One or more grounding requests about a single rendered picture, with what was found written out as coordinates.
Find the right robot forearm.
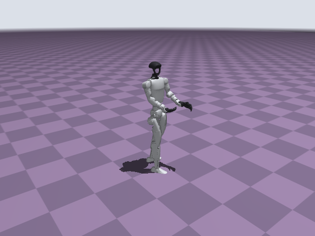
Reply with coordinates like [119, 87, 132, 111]
[149, 99, 167, 113]

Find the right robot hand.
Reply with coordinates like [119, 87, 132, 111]
[165, 107, 177, 113]

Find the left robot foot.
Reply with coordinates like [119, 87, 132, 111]
[146, 157, 161, 162]

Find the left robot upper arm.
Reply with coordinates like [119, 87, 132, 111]
[163, 78, 173, 98]

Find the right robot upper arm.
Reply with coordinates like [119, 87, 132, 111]
[142, 81, 155, 102]

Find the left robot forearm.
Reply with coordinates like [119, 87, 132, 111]
[171, 94, 181, 107]

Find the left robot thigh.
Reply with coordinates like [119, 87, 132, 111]
[152, 113, 167, 141]

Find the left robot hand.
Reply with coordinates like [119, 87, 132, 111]
[178, 101, 192, 111]

